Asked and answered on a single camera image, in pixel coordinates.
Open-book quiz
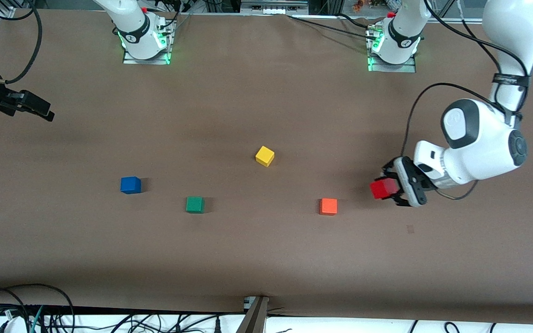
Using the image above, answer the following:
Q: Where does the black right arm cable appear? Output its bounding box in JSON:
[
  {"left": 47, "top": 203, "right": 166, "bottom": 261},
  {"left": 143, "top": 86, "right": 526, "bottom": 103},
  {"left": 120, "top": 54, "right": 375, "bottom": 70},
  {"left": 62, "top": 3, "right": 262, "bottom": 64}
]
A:
[{"left": 0, "top": 0, "right": 43, "bottom": 85}]

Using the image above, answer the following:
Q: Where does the blue wooden block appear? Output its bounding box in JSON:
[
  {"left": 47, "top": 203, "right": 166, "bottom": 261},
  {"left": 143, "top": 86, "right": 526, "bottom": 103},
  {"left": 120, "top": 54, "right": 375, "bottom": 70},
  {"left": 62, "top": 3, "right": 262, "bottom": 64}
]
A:
[{"left": 120, "top": 176, "right": 142, "bottom": 195}]

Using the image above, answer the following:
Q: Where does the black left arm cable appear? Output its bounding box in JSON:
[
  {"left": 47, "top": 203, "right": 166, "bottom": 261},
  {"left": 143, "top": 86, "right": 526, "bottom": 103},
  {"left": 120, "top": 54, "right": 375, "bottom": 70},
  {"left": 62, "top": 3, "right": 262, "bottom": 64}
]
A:
[{"left": 401, "top": 0, "right": 532, "bottom": 200}]

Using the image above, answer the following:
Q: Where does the green wooden block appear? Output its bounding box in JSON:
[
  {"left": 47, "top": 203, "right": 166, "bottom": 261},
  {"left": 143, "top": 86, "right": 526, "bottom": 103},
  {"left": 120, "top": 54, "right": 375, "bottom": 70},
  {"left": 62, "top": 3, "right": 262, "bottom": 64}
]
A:
[{"left": 185, "top": 196, "right": 205, "bottom": 214}]

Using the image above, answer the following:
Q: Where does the yellow wooden block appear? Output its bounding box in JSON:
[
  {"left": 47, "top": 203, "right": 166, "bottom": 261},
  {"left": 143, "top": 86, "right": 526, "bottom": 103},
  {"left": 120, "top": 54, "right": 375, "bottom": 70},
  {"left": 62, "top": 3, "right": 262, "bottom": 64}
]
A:
[{"left": 255, "top": 145, "right": 275, "bottom": 167}]

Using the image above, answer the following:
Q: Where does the black cable on table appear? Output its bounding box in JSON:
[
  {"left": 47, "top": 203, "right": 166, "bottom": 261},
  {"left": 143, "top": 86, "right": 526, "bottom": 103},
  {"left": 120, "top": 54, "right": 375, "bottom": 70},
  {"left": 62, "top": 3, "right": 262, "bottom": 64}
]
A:
[{"left": 287, "top": 14, "right": 373, "bottom": 38}]

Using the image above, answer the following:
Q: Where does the black looped floor cable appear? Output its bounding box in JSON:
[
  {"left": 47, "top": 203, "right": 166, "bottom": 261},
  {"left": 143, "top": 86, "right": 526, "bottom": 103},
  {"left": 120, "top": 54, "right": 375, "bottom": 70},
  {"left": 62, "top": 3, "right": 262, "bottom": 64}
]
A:
[{"left": 0, "top": 283, "right": 76, "bottom": 333}]

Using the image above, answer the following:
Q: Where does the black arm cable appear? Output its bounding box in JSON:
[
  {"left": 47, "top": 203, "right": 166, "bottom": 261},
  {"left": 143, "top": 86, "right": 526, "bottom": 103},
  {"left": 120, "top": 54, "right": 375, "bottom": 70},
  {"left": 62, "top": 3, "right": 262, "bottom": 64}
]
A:
[
  {"left": 401, "top": 0, "right": 532, "bottom": 200},
  {"left": 0, "top": 0, "right": 43, "bottom": 85}
]

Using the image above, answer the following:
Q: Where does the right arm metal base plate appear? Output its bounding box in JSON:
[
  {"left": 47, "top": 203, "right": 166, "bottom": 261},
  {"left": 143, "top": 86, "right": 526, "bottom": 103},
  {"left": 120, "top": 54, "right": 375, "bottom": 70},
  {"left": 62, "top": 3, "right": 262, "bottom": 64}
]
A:
[{"left": 122, "top": 21, "right": 175, "bottom": 66}]

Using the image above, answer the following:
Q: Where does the green floor cable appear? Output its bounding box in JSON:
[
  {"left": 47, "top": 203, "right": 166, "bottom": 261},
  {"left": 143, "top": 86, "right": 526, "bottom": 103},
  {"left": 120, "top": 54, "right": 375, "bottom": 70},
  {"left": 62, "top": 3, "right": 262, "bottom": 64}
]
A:
[{"left": 28, "top": 305, "right": 45, "bottom": 333}]

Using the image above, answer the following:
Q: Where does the grey power strip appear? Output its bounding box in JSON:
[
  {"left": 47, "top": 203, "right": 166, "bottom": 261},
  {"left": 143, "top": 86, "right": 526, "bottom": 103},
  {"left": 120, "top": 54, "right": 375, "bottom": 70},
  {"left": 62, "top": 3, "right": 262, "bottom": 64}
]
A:
[{"left": 241, "top": 0, "right": 309, "bottom": 15}]

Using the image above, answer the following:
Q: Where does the red wooden block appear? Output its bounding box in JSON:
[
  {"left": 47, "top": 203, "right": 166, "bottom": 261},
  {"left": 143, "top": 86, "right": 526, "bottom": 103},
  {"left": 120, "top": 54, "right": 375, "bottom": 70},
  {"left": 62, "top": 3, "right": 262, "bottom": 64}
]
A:
[{"left": 370, "top": 178, "right": 399, "bottom": 200}]

